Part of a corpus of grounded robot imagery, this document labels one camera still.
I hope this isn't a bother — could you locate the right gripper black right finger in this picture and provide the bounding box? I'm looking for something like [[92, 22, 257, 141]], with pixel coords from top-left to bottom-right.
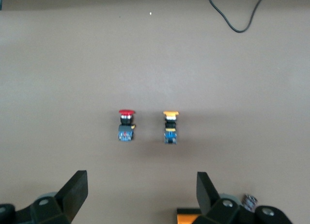
[[192, 172, 257, 224]]

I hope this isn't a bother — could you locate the thin black looped cable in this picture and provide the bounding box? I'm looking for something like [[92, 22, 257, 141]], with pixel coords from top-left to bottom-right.
[[208, 0, 267, 33]]

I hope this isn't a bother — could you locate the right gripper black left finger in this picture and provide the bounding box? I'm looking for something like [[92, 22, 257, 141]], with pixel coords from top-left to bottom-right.
[[15, 170, 88, 224]]

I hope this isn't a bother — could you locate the red mushroom push button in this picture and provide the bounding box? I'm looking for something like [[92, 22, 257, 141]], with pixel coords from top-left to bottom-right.
[[118, 109, 136, 143]]

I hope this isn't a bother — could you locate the yellow mushroom push button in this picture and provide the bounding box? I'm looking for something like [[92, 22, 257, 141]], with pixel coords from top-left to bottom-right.
[[162, 111, 180, 145]]

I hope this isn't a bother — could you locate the orange button enclosure box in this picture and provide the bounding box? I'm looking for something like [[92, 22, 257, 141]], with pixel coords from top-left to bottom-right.
[[176, 208, 202, 224]]

